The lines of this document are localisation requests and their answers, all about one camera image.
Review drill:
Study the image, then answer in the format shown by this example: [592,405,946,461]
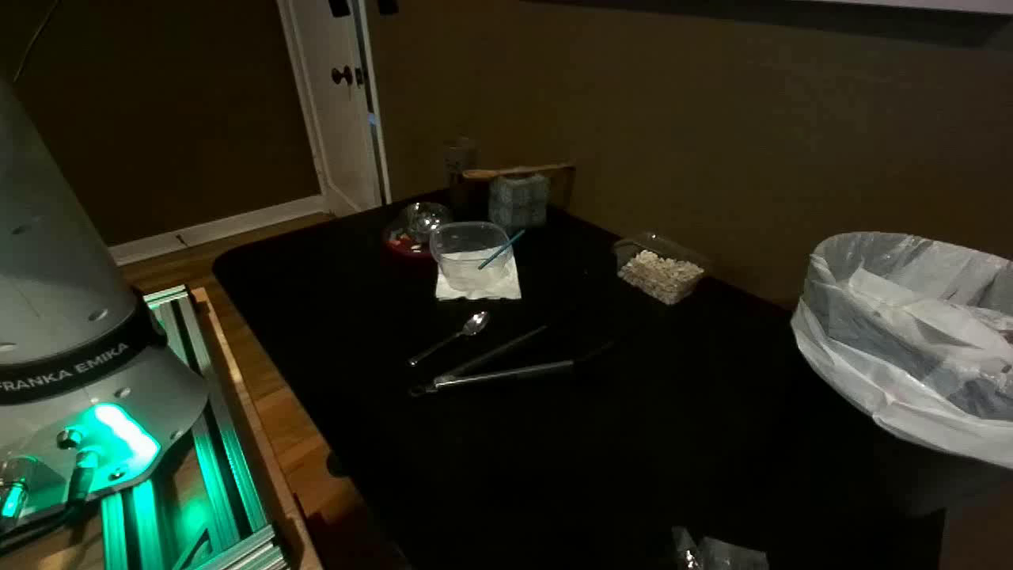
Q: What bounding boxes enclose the small metal spoon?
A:
[406,306,494,371]

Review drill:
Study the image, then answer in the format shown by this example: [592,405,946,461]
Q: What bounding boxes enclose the round glass bowl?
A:
[389,199,457,251]

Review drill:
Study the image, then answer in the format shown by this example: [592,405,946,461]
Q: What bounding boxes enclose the white paper napkin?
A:
[433,256,529,304]

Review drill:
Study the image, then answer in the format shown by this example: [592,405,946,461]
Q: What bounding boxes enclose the thin blue straw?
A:
[474,227,529,272]

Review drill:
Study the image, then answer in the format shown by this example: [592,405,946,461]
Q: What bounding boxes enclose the long metal tongs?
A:
[422,313,622,400]

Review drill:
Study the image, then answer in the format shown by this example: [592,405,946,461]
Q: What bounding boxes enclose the red round plate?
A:
[379,223,441,265]

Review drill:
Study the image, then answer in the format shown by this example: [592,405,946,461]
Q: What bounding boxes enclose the white door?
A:
[277,0,396,216]

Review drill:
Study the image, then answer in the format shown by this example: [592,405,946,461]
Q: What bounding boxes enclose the wooden stand board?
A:
[186,281,326,570]

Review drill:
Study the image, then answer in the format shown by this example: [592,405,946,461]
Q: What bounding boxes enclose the clear plastic wrapper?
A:
[669,521,772,570]

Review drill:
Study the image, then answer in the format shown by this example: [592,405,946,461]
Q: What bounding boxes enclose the white trash bag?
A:
[787,231,1013,473]

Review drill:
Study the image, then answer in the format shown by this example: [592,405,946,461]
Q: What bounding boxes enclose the black trash can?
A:
[787,400,1013,570]

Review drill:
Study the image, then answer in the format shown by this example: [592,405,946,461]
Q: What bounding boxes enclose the aluminium profile robot frame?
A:
[0,281,294,570]

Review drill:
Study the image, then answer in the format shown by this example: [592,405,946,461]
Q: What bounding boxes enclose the white wall board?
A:
[819,0,1013,14]

